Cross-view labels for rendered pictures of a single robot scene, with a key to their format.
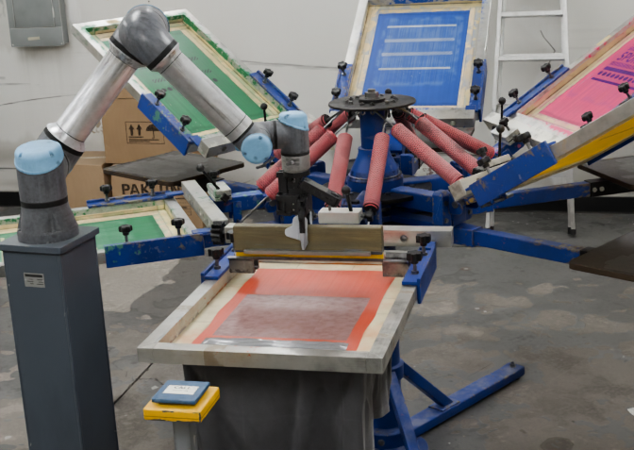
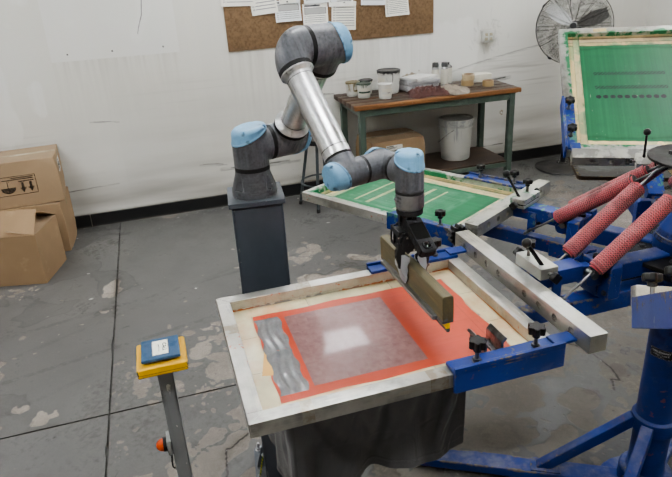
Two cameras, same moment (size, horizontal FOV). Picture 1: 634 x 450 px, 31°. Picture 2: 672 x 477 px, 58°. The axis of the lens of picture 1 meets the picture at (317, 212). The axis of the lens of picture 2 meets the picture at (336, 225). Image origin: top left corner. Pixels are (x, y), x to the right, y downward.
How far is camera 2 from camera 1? 2.28 m
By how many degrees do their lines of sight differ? 56
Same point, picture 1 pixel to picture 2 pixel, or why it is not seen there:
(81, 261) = (261, 219)
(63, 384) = not seen: hidden behind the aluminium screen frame
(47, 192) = (239, 162)
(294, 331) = (316, 350)
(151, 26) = (283, 44)
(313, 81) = not seen: outside the picture
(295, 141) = (398, 180)
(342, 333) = (329, 376)
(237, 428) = not seen: hidden behind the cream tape
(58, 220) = (244, 184)
